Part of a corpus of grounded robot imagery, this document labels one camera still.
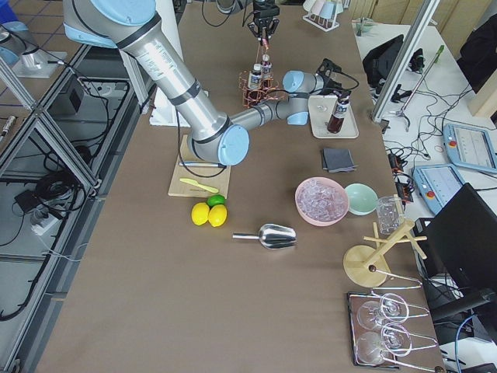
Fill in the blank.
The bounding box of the yellow lemon right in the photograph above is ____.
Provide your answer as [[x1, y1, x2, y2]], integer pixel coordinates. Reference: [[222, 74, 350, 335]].
[[208, 204, 228, 228]]

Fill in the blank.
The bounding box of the pink bowl of ice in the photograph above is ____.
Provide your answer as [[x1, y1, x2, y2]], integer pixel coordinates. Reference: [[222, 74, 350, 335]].
[[294, 177, 349, 227]]

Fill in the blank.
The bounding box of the blue teach pendant far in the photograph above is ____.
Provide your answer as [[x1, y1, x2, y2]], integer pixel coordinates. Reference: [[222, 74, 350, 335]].
[[443, 124, 496, 173]]

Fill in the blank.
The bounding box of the green lime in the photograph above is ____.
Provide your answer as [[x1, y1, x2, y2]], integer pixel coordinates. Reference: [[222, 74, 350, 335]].
[[207, 194, 225, 207]]

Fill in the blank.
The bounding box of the yellow plastic knife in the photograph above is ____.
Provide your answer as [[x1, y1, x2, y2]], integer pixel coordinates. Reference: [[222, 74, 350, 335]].
[[179, 178, 219, 193]]

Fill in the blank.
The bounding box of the cream rectangular tray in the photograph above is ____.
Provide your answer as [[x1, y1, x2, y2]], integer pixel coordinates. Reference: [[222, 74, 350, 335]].
[[308, 95, 359, 139]]

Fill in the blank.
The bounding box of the mint green bowl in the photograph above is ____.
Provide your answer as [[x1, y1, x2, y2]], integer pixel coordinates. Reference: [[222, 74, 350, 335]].
[[345, 183, 378, 216]]

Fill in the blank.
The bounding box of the blue teach pendant near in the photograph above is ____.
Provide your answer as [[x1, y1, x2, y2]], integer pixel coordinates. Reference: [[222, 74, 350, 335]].
[[412, 164, 465, 214]]

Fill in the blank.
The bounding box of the steel ice scoop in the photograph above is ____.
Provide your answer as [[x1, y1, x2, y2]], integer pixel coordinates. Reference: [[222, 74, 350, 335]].
[[232, 223, 297, 249]]

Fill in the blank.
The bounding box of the white cup rack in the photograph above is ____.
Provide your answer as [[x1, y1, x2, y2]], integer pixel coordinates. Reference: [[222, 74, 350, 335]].
[[303, 0, 344, 32]]

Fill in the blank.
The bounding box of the blue teach pendant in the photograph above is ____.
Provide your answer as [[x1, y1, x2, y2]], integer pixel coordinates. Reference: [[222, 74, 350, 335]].
[[443, 124, 496, 173], [412, 164, 465, 214]]

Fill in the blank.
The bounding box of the black case on desk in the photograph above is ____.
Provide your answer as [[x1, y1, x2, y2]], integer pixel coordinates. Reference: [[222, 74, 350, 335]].
[[363, 34, 404, 88]]

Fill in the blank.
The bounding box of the steel muddler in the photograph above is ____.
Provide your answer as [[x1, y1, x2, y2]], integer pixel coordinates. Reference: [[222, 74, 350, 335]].
[[178, 160, 226, 169]]

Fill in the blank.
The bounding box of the clear glass tumbler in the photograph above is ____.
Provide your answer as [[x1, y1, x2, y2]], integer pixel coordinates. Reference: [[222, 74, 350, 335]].
[[376, 196, 401, 235]]

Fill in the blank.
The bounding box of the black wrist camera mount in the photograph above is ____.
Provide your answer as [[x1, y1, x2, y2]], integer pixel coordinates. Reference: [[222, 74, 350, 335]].
[[316, 58, 360, 90]]

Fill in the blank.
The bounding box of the wooden cutting board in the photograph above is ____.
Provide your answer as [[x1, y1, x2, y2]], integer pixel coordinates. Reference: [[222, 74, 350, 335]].
[[168, 134, 231, 198]]

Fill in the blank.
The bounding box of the black framed glass tray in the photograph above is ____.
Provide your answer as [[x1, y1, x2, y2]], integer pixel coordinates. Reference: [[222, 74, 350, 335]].
[[347, 290, 444, 372]]

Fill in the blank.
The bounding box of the copper wire bottle basket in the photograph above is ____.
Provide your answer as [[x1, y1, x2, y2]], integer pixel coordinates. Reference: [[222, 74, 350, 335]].
[[237, 38, 281, 108]]

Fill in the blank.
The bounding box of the yellow lemon left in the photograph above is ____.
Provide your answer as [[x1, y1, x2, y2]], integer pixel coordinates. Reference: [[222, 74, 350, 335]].
[[190, 202, 210, 225]]

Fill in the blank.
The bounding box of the tea bottle in basket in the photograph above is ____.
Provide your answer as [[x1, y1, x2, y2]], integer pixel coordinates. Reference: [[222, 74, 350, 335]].
[[248, 63, 262, 93], [261, 54, 273, 91]]

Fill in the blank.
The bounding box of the grey folded cloth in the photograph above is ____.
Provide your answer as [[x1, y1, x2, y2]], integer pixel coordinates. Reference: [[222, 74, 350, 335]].
[[321, 148, 356, 173]]

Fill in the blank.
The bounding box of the wine glass lying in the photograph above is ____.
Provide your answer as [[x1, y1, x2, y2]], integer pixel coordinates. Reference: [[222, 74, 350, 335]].
[[356, 293, 429, 330], [355, 322, 439, 370]]

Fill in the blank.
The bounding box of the tea bottle carried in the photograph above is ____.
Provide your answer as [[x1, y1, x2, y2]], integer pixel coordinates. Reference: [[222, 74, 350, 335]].
[[327, 96, 350, 134]]

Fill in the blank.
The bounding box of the yellow lemon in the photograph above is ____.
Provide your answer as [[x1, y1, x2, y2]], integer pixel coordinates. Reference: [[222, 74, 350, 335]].
[[190, 202, 210, 225], [208, 204, 228, 228]]

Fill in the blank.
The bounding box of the wooden mug tree stand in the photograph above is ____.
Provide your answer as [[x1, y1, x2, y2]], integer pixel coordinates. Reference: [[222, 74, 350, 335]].
[[342, 205, 427, 288]]

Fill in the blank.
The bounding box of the aluminium frame post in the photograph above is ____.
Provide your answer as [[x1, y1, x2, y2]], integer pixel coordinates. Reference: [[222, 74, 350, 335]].
[[371, 0, 440, 124]]

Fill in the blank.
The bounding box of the person at desk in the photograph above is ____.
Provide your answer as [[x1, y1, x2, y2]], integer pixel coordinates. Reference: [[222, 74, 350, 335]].
[[457, 14, 496, 92]]

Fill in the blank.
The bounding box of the wine glass lying upper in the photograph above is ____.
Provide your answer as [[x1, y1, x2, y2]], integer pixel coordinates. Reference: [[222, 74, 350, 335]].
[[356, 293, 429, 330]]

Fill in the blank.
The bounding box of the black monitor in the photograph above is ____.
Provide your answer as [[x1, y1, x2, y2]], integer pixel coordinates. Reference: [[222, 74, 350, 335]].
[[414, 183, 496, 330]]

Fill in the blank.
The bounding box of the wine glass lying lower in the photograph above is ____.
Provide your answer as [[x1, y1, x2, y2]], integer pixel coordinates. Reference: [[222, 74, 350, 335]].
[[355, 322, 439, 370]]

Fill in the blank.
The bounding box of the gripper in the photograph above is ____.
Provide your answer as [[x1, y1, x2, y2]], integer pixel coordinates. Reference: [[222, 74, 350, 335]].
[[248, 0, 280, 40], [321, 83, 352, 98]]

